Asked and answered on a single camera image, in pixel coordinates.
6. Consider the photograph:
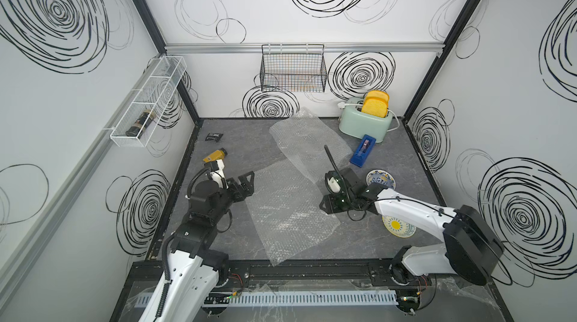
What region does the yellow bottle black cap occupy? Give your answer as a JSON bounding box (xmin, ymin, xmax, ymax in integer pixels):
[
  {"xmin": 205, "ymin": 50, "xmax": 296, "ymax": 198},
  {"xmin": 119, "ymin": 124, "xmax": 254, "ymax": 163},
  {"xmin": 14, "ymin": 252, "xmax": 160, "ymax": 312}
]
[{"xmin": 203, "ymin": 148, "xmax": 228, "ymax": 163}]

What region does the white wire wall shelf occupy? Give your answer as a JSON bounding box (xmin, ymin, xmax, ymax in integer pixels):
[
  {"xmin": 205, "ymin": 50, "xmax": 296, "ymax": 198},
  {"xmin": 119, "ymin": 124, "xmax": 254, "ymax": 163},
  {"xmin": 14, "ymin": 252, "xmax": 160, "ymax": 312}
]
[{"xmin": 111, "ymin": 55, "xmax": 186, "ymax": 148}]

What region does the blue tape dispenser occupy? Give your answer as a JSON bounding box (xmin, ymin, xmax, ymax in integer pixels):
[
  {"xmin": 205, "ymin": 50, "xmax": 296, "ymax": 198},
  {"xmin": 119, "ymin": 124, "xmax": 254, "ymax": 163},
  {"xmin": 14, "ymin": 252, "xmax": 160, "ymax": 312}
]
[{"xmin": 350, "ymin": 135, "xmax": 377, "ymax": 167}]

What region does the dark bottle in shelf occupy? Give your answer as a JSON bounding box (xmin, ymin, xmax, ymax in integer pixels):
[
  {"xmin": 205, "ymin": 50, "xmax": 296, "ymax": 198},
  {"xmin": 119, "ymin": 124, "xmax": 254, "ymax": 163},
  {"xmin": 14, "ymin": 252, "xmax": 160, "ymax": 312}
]
[{"xmin": 125, "ymin": 110, "xmax": 156, "ymax": 138}]

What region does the black wire wall basket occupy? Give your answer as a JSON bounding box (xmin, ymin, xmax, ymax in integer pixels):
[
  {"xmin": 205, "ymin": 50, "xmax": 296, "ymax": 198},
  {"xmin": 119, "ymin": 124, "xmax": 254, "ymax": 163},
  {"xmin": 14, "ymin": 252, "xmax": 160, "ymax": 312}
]
[{"xmin": 259, "ymin": 44, "xmax": 328, "ymax": 93}]

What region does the front yellow sponge toast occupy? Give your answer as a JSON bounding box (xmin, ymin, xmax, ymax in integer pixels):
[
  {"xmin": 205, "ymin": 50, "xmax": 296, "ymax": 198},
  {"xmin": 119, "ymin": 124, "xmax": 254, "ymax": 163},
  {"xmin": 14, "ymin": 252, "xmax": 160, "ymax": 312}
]
[{"xmin": 362, "ymin": 98, "xmax": 389, "ymax": 118}]

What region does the mint green toaster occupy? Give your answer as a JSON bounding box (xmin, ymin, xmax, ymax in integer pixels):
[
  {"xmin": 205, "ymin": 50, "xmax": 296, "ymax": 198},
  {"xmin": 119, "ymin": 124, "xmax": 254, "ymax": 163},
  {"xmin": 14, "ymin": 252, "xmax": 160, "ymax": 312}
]
[{"xmin": 339, "ymin": 98, "xmax": 396, "ymax": 143}]

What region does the rear yellow sponge toast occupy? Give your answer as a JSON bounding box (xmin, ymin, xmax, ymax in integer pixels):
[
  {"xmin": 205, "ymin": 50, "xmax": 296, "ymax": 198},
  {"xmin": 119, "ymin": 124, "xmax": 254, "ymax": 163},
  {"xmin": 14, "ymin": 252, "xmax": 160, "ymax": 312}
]
[{"xmin": 365, "ymin": 90, "xmax": 389, "ymax": 104}]

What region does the blue patterned ceramic bowl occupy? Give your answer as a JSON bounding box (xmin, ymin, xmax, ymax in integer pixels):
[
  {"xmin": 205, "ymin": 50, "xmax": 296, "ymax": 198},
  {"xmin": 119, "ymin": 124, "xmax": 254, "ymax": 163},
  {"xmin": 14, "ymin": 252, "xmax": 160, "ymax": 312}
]
[{"xmin": 365, "ymin": 169, "xmax": 396, "ymax": 190}]

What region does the small black clip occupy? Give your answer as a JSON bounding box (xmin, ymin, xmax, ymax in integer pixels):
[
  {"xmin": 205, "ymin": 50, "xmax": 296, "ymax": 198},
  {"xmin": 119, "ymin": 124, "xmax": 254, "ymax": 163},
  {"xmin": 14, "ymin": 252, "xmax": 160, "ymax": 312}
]
[{"xmin": 205, "ymin": 133, "xmax": 223, "ymax": 143}]

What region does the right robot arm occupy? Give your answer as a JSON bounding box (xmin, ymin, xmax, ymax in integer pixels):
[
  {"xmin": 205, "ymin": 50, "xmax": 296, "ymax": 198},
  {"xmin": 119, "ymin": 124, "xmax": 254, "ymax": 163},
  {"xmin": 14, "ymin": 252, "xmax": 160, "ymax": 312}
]
[{"xmin": 319, "ymin": 168, "xmax": 504, "ymax": 286}]

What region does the crumpled bubble wrap sheet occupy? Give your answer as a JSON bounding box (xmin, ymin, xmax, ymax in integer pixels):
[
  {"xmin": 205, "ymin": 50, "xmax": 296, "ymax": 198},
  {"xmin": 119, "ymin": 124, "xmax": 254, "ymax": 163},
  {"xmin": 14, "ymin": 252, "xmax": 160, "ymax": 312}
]
[{"xmin": 270, "ymin": 107, "xmax": 353, "ymax": 183}]

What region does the yellow green patterned bowl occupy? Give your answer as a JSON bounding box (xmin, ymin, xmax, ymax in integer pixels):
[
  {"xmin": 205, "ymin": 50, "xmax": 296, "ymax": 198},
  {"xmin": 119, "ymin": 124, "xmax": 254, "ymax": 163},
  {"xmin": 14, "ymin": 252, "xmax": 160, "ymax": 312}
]
[{"xmin": 382, "ymin": 216, "xmax": 417, "ymax": 239}]

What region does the bubble wrap sheet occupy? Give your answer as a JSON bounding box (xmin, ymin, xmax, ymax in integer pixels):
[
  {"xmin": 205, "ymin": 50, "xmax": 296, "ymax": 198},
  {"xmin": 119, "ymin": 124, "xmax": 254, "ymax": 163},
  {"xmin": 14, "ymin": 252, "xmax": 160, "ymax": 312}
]
[
  {"xmin": 270, "ymin": 107, "xmax": 353, "ymax": 183},
  {"xmin": 246, "ymin": 159, "xmax": 340, "ymax": 266}
]

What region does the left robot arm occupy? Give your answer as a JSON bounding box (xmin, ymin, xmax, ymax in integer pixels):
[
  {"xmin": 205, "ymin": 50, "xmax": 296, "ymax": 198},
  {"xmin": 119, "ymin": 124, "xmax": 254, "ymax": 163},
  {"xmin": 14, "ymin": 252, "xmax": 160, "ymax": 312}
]
[{"xmin": 140, "ymin": 167, "xmax": 255, "ymax": 321}]

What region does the yellow sponge toast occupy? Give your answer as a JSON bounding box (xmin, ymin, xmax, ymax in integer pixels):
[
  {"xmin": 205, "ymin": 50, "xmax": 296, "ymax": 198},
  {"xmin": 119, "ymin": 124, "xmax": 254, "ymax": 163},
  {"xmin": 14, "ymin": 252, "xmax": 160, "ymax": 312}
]
[
  {"xmin": 362, "ymin": 98, "xmax": 389, "ymax": 118},
  {"xmin": 365, "ymin": 90, "xmax": 389, "ymax": 104}
]

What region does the black front mounting rail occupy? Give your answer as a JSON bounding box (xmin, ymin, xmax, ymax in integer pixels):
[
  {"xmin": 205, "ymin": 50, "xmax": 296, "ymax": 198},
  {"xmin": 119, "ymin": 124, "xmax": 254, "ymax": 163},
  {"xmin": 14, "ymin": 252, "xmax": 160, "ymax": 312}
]
[{"xmin": 128, "ymin": 258, "xmax": 490, "ymax": 280}]

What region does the white slotted cable duct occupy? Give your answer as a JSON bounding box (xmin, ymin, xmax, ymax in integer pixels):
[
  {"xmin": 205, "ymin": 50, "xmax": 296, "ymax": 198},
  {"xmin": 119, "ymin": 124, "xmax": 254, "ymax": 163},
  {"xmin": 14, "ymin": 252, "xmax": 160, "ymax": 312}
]
[{"xmin": 201, "ymin": 290, "xmax": 399, "ymax": 308}]

